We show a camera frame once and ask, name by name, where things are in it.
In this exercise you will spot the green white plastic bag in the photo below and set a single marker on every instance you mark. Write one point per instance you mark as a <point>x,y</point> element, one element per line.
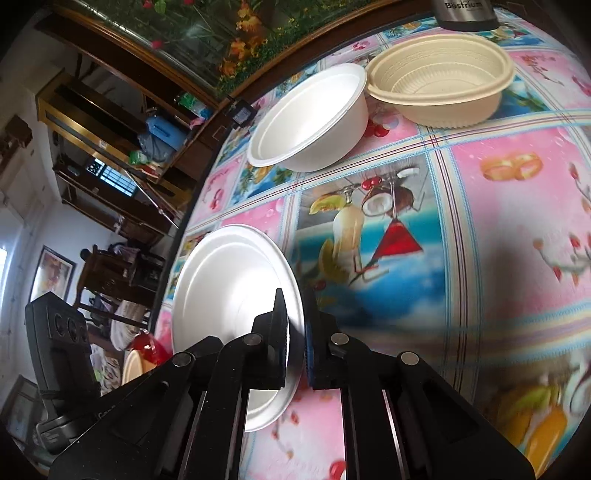
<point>189,104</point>
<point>137,158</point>

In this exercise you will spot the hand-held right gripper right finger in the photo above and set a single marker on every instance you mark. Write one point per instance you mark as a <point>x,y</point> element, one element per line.
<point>310,355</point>

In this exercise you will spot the framed wall painting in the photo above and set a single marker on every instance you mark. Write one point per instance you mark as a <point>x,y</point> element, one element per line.
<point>53,272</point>

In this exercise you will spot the white foam bowl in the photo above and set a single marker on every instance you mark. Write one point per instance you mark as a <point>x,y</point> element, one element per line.
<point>221,286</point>
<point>300,120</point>

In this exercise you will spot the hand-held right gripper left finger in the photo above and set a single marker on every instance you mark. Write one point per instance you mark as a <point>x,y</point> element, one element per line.
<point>279,332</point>

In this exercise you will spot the wooden cabinet counter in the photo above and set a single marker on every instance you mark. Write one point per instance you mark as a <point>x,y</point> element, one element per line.
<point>194,152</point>

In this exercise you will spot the blue thermos jug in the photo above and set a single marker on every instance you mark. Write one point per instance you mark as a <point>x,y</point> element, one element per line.
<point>164,130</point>

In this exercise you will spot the striped seat cushion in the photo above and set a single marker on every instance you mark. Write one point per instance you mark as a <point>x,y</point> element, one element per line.
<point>124,327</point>

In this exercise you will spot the flower garden wall mural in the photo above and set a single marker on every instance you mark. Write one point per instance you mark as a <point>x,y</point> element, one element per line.
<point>221,37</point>

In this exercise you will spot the cream ribbed plastic bowl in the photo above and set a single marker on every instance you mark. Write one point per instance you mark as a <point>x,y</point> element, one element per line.
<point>134,367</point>
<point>461,108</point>

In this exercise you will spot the barred window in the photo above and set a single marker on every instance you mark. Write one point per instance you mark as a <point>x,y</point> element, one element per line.
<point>113,177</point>

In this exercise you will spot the stainless steel thermos flask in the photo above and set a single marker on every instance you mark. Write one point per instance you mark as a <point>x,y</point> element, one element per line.
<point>461,16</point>

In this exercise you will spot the printed colourful tablecloth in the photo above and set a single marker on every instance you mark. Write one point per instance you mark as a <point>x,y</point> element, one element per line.
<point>508,230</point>

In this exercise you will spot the small black box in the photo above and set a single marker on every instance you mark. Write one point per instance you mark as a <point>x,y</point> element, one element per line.
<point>241,113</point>

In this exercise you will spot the dark wooden chair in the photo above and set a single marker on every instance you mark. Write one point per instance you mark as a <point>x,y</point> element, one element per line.
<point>104,272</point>

